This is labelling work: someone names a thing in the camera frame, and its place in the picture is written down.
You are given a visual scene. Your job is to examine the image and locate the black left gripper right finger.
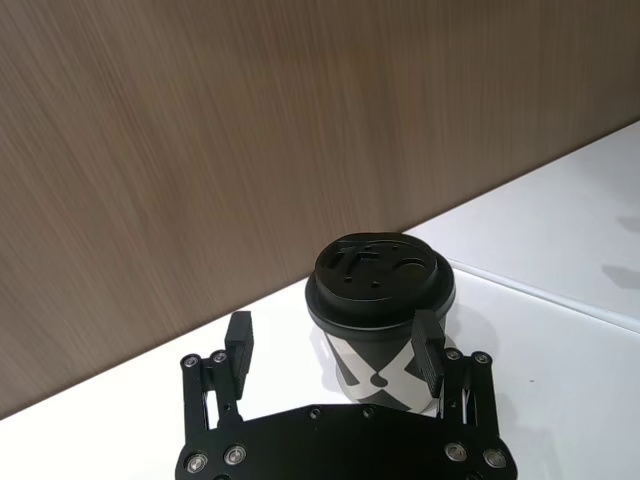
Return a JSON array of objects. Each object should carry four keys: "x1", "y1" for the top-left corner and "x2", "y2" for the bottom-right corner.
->
[{"x1": 411, "y1": 309, "x2": 500, "y2": 437}]

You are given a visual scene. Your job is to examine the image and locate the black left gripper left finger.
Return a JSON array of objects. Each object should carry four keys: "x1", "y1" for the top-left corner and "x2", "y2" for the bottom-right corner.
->
[{"x1": 180, "y1": 311, "x2": 255, "y2": 445}]

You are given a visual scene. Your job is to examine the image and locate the black and white paper cup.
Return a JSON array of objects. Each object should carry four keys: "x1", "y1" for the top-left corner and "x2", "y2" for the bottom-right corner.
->
[{"x1": 308, "y1": 312, "x2": 450, "y2": 417}]

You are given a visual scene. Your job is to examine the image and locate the black plastic cup lid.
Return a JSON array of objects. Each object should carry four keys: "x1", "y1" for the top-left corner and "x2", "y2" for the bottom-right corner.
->
[{"x1": 304, "y1": 230, "x2": 457, "y2": 335}]

